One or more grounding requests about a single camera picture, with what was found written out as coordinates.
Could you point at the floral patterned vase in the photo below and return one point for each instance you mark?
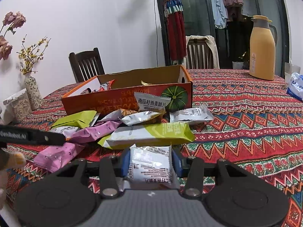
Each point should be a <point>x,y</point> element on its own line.
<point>33,92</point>

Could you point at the yellow thermos jug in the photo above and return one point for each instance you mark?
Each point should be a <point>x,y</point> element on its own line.
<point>261,52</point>

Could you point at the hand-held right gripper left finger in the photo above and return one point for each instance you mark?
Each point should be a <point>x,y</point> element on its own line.
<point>125,164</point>

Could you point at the pink dried flowers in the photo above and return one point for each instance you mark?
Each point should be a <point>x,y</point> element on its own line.
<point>11,23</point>

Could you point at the silver orange snack packet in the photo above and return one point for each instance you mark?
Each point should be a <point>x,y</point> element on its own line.
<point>142,118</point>

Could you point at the dark wooden chair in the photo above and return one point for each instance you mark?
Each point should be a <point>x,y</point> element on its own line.
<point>86,63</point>

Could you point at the purple snack packet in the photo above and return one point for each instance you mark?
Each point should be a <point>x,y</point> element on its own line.
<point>59,156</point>
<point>94,131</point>

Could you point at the white blue tissue pack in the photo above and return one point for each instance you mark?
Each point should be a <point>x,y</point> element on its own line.
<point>296,87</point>

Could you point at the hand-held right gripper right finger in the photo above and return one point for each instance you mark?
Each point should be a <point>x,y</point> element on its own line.
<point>176,164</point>

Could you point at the sliding glass door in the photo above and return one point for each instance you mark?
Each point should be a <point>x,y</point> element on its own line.
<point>194,16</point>

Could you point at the long green white snack packet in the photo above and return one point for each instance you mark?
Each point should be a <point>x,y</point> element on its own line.
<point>146,134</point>

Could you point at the orange cardboard box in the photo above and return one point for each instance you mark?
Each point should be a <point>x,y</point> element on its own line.
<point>106,99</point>

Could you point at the light wooden chair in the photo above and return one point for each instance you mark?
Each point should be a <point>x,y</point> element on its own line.
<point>198,54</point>

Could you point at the white hanging garment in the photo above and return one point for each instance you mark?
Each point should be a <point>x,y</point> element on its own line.
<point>249,9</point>

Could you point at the chair with cream cloth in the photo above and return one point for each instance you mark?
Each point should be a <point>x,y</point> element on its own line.
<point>213,49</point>

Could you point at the speckled container white lid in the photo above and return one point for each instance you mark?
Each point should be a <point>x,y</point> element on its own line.
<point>20,107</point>

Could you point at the red tassel hanging ornament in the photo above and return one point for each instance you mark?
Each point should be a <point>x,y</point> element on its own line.
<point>176,33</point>

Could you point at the yellow blossom branches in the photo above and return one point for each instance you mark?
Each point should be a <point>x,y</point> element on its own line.
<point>30,54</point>

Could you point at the red chips bag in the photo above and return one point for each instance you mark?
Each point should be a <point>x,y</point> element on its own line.
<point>105,86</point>

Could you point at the light blue hanging shirt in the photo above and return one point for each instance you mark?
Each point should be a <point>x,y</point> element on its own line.
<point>219,7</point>

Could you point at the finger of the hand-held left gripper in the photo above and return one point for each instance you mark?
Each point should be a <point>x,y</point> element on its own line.
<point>47,138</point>

